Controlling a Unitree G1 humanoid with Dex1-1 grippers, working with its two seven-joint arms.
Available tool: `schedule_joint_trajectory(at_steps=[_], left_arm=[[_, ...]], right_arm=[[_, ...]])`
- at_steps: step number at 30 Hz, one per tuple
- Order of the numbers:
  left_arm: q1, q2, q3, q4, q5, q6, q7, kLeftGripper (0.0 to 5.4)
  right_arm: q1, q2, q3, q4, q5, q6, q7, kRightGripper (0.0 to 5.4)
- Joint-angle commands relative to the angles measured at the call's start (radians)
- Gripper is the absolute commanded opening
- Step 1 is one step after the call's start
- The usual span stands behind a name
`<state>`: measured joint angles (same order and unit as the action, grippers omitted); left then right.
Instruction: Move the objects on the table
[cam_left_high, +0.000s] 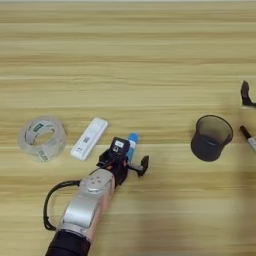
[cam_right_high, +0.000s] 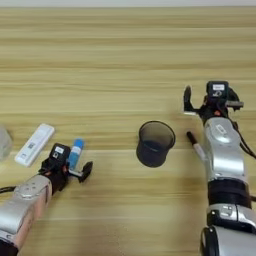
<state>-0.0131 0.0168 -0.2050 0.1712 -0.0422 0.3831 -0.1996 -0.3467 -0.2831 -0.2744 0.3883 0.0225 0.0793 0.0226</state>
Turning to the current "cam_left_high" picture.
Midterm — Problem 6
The black marker pen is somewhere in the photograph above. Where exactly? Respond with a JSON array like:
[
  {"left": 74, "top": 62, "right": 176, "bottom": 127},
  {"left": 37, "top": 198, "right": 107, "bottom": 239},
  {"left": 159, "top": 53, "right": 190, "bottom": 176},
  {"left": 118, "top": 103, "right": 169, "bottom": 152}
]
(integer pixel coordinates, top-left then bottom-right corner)
[{"left": 239, "top": 125, "right": 256, "bottom": 153}]

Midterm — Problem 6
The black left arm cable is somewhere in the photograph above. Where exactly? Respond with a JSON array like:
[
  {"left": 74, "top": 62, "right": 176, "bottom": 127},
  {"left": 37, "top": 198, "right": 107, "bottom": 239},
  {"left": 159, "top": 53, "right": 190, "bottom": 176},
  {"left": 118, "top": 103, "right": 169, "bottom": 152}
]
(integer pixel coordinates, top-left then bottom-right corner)
[{"left": 42, "top": 179, "right": 83, "bottom": 232}]

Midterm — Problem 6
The white rectangular plastic device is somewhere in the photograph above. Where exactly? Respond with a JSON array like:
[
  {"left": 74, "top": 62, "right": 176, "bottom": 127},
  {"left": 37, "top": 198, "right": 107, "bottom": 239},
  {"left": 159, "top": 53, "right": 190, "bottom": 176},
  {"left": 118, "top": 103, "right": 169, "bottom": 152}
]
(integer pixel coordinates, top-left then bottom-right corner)
[{"left": 69, "top": 117, "right": 109, "bottom": 162}]

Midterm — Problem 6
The black mesh cup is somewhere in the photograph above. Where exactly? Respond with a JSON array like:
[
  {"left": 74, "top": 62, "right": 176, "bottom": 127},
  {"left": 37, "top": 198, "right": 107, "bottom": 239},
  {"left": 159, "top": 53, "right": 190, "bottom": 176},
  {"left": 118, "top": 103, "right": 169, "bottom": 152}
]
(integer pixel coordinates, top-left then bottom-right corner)
[{"left": 190, "top": 114, "right": 234, "bottom": 163}]

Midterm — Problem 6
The clear adhesive tape roll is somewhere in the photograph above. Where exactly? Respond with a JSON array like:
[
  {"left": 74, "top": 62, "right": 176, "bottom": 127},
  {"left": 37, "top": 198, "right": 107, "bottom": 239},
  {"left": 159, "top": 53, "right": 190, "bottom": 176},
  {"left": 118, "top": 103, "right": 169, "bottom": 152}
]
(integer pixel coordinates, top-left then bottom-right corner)
[{"left": 17, "top": 115, "right": 68, "bottom": 164}]

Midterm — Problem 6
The blue glue stick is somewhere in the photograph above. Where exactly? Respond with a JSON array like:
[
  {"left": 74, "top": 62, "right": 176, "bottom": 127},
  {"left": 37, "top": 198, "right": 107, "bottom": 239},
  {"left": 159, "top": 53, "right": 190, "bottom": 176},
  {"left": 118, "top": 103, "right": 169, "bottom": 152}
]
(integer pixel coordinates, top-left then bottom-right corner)
[{"left": 125, "top": 132, "right": 140, "bottom": 164}]

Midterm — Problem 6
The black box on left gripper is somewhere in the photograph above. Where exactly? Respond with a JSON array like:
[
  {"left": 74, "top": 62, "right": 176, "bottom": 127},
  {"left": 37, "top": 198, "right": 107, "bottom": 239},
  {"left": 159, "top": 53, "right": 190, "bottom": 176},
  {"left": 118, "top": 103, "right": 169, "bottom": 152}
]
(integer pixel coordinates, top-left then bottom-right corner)
[{"left": 110, "top": 136, "right": 131, "bottom": 157}]

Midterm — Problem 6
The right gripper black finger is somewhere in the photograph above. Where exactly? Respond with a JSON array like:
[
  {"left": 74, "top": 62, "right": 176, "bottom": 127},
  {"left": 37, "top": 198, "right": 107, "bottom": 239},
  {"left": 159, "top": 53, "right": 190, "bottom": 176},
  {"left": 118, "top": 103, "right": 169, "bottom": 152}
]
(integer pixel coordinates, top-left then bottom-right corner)
[{"left": 240, "top": 80, "right": 256, "bottom": 109}]

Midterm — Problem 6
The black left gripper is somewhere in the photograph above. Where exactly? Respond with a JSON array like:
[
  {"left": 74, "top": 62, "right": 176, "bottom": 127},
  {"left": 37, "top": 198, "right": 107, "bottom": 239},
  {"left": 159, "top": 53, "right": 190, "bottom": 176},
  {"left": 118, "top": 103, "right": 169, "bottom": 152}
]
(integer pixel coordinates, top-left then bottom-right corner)
[{"left": 96, "top": 149, "right": 150, "bottom": 186}]

